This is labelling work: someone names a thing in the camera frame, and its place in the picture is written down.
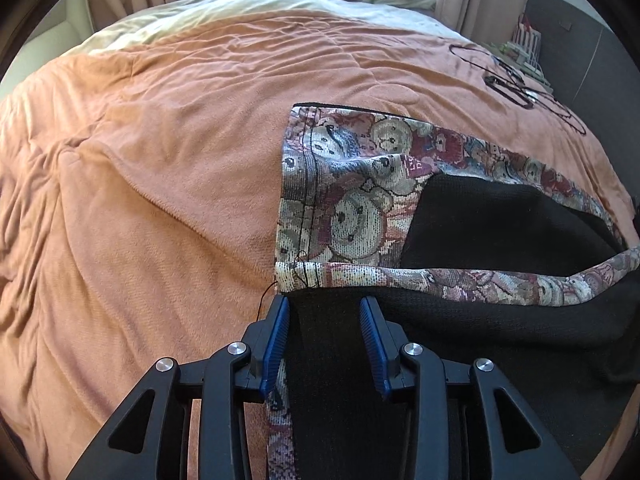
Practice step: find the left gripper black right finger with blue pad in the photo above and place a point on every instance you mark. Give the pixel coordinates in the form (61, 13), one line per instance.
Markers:
(383, 341)

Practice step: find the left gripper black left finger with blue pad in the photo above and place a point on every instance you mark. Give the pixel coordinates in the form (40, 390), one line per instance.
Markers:
(266, 340)

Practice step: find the black pants bear pattern lining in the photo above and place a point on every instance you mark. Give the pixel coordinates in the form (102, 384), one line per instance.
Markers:
(476, 251)

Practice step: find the orange bed blanket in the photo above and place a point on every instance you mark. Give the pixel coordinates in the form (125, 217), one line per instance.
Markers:
(140, 189)

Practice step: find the white bedside cabinet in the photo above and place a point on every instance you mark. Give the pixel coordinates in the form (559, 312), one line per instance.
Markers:
(524, 49)

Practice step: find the black rectangular frame device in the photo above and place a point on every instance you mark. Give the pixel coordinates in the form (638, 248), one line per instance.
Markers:
(509, 91)

